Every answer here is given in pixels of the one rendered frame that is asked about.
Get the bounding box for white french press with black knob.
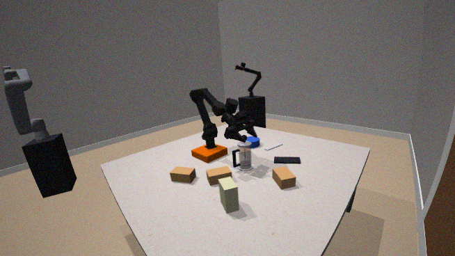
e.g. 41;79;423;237
232;141;253;171

